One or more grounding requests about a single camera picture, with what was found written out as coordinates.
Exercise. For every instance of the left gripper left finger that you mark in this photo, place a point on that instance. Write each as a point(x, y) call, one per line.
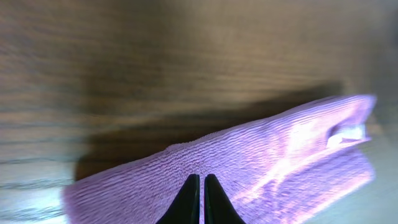
point(185, 208)

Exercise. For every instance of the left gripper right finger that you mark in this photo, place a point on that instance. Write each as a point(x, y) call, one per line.
point(218, 208)

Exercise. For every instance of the purple microfibre cloth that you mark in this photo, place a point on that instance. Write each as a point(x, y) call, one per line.
point(282, 169)

